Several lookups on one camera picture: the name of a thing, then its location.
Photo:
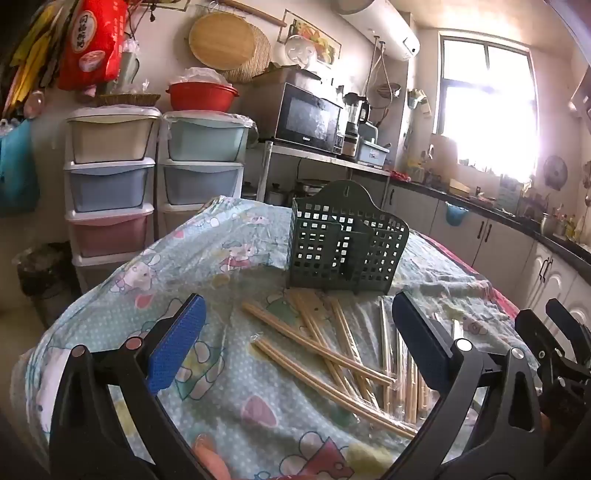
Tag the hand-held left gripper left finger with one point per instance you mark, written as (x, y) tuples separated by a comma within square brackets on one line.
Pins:
[(180, 341)]

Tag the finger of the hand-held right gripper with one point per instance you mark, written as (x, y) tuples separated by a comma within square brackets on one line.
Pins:
[(570, 323), (540, 337)]

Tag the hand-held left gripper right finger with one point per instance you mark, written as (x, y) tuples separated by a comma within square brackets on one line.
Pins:
[(420, 341)]

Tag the group of bamboo chopsticks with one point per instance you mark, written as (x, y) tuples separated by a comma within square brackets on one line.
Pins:
[(295, 332)]

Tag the green plastic utensil holder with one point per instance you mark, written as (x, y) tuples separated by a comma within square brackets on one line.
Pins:
[(318, 259)]

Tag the black kitchen countertop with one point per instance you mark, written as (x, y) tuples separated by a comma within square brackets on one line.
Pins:
[(568, 249)]

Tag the light blue cartoon print blanket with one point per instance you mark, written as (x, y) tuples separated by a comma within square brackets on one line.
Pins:
[(221, 277)]

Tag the steel cup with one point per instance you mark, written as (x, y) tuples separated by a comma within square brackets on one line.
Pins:
[(548, 225)]

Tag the white kitchen cabinets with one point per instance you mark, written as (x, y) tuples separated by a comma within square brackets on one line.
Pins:
[(489, 240)]

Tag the blue hanging bin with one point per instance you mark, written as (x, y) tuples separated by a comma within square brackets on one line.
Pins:
[(457, 216)]

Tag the black trash bin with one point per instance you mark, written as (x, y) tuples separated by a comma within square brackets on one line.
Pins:
[(46, 286)]

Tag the small round fan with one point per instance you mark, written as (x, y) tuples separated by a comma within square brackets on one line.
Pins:
[(555, 173)]

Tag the light blue drawer tower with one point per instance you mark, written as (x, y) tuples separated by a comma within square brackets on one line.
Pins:
[(198, 184)]

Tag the red packet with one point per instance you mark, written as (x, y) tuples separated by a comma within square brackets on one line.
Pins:
[(399, 175)]

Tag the pastel multicolour drawer tower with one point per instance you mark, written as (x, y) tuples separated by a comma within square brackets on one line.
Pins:
[(111, 184)]

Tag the pale cutting board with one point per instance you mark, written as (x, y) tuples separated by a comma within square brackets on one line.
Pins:
[(443, 157)]

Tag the large steel pot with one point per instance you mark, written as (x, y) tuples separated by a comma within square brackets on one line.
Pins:
[(309, 188)]

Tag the light blue lidded box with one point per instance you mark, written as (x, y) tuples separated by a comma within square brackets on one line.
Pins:
[(371, 154)]

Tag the stainless steel shelf table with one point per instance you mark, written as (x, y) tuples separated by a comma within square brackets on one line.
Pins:
[(323, 160)]

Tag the blender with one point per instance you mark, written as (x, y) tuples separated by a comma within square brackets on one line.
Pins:
[(353, 138)]

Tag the grey countertop appliance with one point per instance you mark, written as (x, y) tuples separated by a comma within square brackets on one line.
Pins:
[(369, 131)]

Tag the blue fabric bag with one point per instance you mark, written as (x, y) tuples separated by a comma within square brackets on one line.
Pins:
[(18, 170)]

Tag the red plastic basin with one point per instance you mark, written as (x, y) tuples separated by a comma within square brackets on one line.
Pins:
[(203, 99)]

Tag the window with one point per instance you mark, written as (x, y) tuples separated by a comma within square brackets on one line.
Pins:
[(485, 92)]

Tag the wicker basket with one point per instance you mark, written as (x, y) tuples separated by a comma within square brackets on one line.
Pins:
[(129, 100)]

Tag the black microwave oven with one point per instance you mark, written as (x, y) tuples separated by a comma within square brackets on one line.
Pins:
[(304, 120)]

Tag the hanging metal strainer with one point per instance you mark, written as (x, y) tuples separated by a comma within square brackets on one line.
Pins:
[(388, 91)]

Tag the crumpled clear plastic bag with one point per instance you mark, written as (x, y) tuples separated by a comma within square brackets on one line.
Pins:
[(203, 76)]

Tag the grey plastic cup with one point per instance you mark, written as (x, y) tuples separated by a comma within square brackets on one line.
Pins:
[(128, 69)]

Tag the round ribbed bamboo mat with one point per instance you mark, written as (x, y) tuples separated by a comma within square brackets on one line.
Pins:
[(262, 62)]

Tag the round bamboo tray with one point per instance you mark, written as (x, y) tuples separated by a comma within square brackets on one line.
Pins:
[(221, 41)]

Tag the red printed plastic bag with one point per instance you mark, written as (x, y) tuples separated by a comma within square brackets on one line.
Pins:
[(92, 46)]

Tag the clear plastic dome cover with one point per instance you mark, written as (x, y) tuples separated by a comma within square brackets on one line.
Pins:
[(300, 53)]

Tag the white water heater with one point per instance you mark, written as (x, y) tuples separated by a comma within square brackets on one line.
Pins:
[(383, 27)]

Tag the yellow hanging bags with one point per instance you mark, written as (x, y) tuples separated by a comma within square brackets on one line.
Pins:
[(41, 37)]

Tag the wooden rolling pin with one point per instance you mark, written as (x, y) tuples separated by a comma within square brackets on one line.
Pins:
[(258, 14)]

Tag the green wall holder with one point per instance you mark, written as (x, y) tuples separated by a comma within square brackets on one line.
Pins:
[(418, 101)]

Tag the fruit wall poster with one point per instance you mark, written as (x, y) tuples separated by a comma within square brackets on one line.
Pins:
[(325, 46)]

